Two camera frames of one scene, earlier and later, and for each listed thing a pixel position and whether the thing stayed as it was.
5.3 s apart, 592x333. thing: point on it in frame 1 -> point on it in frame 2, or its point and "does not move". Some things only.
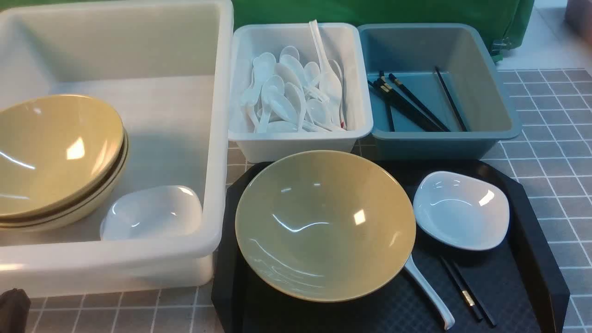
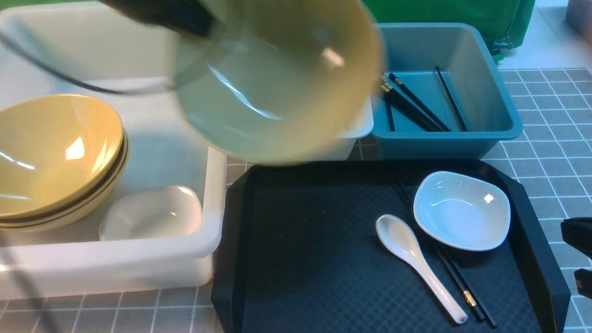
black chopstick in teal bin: (419, 102) does not move
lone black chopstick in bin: (451, 99) does not move
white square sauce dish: (466, 211) does not move
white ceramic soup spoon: (413, 268) -> (400, 237)
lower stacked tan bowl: (21, 224) does not move
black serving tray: (514, 279) does not move
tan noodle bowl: (325, 226) -> (284, 82)
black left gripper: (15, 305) -> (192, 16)
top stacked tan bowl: (55, 151) does not move
